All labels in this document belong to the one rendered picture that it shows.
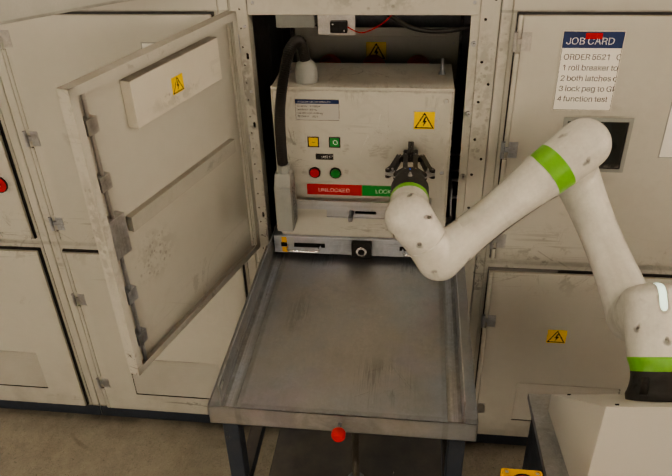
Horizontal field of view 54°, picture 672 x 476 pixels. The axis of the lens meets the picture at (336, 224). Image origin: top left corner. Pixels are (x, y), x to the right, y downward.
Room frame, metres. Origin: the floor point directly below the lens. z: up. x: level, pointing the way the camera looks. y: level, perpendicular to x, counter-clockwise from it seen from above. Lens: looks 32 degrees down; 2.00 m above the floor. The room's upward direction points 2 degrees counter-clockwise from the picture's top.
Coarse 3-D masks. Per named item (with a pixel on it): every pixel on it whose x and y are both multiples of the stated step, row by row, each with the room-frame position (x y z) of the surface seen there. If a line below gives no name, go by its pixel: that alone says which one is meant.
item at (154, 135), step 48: (144, 48) 1.46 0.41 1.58; (192, 48) 1.58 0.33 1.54; (240, 48) 1.77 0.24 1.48; (96, 96) 1.30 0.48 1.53; (144, 96) 1.39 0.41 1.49; (192, 96) 1.59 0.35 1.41; (96, 144) 1.25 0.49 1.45; (144, 144) 1.41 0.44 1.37; (192, 144) 1.57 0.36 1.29; (96, 192) 1.21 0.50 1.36; (144, 192) 1.38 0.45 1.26; (192, 192) 1.54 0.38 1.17; (240, 192) 1.75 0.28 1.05; (96, 240) 1.21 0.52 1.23; (144, 240) 1.35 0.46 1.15; (192, 240) 1.51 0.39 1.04; (240, 240) 1.72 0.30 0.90; (144, 288) 1.31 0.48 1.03; (192, 288) 1.48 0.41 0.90; (144, 336) 1.25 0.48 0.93
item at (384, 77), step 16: (320, 64) 1.89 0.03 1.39; (336, 64) 1.89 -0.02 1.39; (352, 64) 1.88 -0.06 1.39; (368, 64) 1.88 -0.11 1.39; (384, 64) 1.87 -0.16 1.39; (400, 64) 1.87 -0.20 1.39; (416, 64) 1.86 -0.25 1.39; (432, 64) 1.86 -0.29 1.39; (448, 64) 1.86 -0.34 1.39; (320, 80) 1.75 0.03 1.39; (336, 80) 1.75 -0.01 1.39; (352, 80) 1.75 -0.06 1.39; (368, 80) 1.74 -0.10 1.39; (384, 80) 1.74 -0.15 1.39; (400, 80) 1.73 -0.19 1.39; (416, 80) 1.73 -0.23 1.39; (432, 80) 1.72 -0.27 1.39; (448, 80) 1.72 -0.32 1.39; (272, 112) 1.71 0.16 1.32; (448, 176) 1.64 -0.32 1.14
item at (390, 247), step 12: (276, 228) 1.74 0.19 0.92; (276, 240) 1.70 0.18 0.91; (300, 240) 1.69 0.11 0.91; (312, 240) 1.68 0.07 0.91; (324, 240) 1.68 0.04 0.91; (336, 240) 1.67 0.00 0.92; (348, 240) 1.67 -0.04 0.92; (360, 240) 1.66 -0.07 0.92; (372, 240) 1.66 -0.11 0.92; (384, 240) 1.65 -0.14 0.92; (396, 240) 1.65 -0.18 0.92; (324, 252) 1.68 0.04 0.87; (336, 252) 1.67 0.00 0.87; (348, 252) 1.67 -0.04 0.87; (372, 252) 1.66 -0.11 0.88; (384, 252) 1.65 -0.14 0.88; (396, 252) 1.65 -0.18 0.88
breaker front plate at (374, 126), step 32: (288, 96) 1.70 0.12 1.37; (320, 96) 1.69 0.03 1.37; (352, 96) 1.68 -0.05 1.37; (384, 96) 1.67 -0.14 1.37; (416, 96) 1.65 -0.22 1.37; (448, 96) 1.64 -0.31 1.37; (288, 128) 1.70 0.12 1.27; (320, 128) 1.69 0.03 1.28; (352, 128) 1.68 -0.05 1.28; (384, 128) 1.67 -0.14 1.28; (448, 128) 1.64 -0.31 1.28; (288, 160) 1.70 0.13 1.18; (320, 160) 1.69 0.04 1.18; (352, 160) 1.68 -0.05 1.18; (384, 160) 1.67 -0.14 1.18; (448, 160) 1.64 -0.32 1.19; (320, 224) 1.69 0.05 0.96; (352, 224) 1.68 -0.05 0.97; (384, 224) 1.67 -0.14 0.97
